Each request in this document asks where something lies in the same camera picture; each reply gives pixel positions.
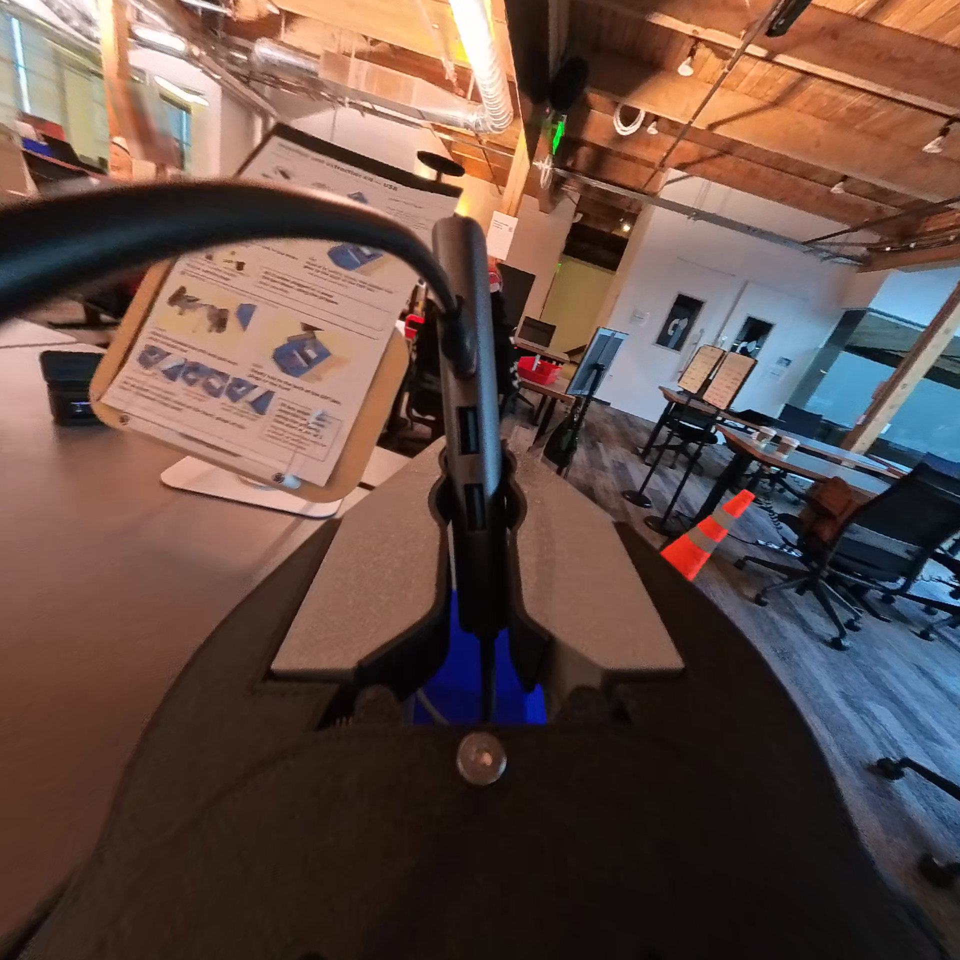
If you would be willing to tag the white stand base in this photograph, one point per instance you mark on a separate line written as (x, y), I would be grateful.
(225, 484)

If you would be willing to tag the orange traffic cone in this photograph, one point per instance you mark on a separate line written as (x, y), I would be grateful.
(709, 532)

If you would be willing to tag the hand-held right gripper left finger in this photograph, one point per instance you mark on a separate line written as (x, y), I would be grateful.
(352, 600)

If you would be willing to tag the wooden table with paper cups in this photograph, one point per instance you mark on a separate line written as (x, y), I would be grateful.
(825, 461)

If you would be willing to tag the blue plastic bin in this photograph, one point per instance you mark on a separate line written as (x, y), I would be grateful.
(457, 660)

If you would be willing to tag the tan text board on stand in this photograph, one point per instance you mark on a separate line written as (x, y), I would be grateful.
(731, 379)
(701, 369)

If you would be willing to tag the white hanging paper sign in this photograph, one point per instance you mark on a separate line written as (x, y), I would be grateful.
(501, 232)

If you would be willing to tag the row of black office chairs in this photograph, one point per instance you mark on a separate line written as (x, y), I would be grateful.
(900, 525)

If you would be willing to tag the grey panel on stand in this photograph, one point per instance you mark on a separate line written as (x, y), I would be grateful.
(596, 360)

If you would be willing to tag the grey USB hub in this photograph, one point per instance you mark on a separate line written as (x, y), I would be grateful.
(486, 390)

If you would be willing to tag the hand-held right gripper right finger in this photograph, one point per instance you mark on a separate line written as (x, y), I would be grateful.
(600, 600)

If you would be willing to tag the printed instruction sheet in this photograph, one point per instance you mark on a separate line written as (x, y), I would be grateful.
(285, 360)

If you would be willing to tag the dark wall picture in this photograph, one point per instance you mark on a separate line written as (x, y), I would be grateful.
(679, 322)

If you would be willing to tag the small red bin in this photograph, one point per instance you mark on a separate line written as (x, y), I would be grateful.
(540, 371)

